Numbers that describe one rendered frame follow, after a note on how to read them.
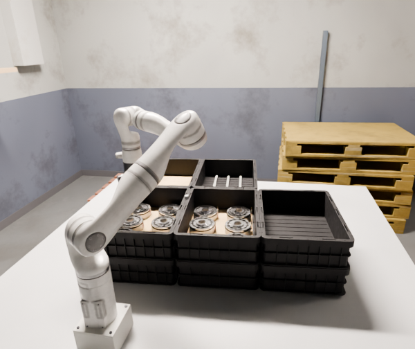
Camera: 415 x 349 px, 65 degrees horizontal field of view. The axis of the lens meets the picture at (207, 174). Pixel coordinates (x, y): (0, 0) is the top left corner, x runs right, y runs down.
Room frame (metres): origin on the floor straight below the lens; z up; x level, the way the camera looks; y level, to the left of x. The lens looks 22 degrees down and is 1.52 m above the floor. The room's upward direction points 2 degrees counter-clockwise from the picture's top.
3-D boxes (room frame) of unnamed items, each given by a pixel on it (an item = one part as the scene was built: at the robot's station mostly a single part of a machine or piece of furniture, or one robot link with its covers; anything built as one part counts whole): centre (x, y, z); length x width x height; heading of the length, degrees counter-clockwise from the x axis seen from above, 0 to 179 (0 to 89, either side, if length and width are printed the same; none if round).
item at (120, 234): (1.18, 0.25, 0.92); 0.40 x 0.30 x 0.02; 173
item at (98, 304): (0.76, 0.33, 0.87); 0.09 x 0.09 x 0.17; 83
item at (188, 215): (1.14, -0.05, 0.87); 0.40 x 0.30 x 0.11; 173
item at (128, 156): (1.22, 0.30, 1.15); 0.11 x 0.09 x 0.06; 33
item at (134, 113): (1.19, 0.26, 1.29); 0.14 x 0.09 x 0.07; 49
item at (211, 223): (1.15, 0.03, 0.86); 0.10 x 0.10 x 0.01
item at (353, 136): (2.85, -1.22, 0.39); 1.11 x 0.77 x 0.79; 78
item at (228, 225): (1.13, -0.11, 0.86); 0.10 x 0.10 x 0.01
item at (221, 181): (1.53, -0.10, 0.87); 0.40 x 0.30 x 0.11; 173
